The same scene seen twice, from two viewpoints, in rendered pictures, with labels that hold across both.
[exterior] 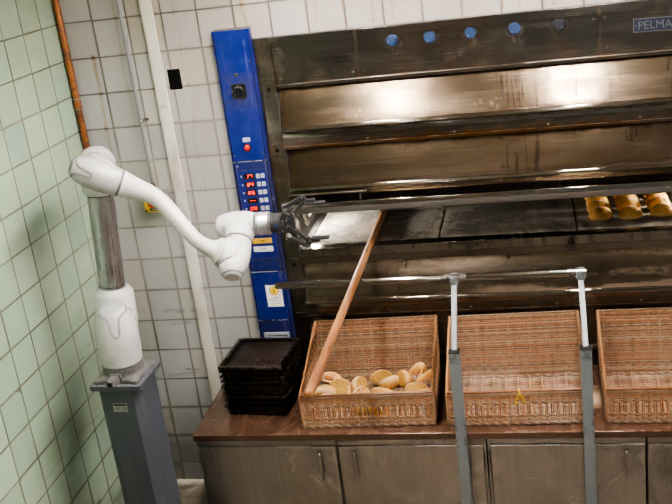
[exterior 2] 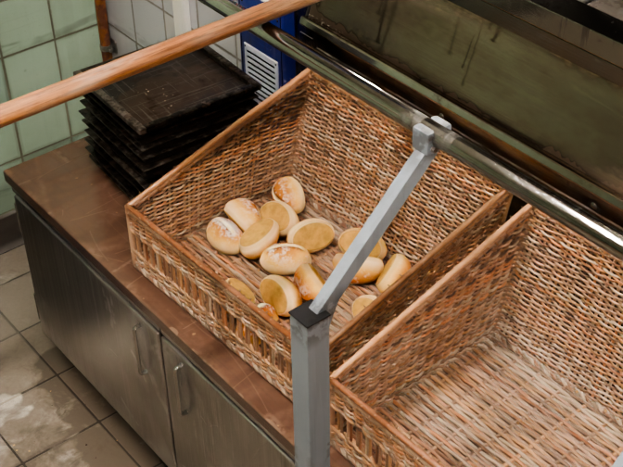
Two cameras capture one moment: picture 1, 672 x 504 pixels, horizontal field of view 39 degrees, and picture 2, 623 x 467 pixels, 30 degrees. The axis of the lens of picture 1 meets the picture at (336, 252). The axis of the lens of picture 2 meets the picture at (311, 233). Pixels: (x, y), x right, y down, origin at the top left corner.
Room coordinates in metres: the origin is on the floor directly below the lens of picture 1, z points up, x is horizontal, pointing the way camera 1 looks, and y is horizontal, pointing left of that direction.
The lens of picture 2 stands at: (2.32, -1.15, 2.04)
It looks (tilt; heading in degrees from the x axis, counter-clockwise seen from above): 38 degrees down; 39
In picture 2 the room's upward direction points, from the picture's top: 1 degrees counter-clockwise
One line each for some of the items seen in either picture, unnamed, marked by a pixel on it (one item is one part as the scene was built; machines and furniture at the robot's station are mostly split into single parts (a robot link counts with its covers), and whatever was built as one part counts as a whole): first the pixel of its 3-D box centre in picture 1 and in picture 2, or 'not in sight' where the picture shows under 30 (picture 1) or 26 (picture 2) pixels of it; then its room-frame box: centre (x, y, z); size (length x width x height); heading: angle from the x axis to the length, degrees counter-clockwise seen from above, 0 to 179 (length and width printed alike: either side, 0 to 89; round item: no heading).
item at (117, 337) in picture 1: (116, 332); not in sight; (3.33, 0.86, 1.17); 0.18 x 0.16 x 0.22; 10
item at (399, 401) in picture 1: (371, 369); (313, 225); (3.64, -0.09, 0.72); 0.56 x 0.49 x 0.28; 79
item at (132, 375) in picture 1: (121, 369); not in sight; (3.30, 0.86, 1.03); 0.22 x 0.18 x 0.06; 165
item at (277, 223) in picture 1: (283, 222); not in sight; (3.41, 0.18, 1.49); 0.09 x 0.07 x 0.08; 77
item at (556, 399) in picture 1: (515, 366); (558, 408); (3.51, -0.67, 0.72); 0.56 x 0.49 x 0.28; 78
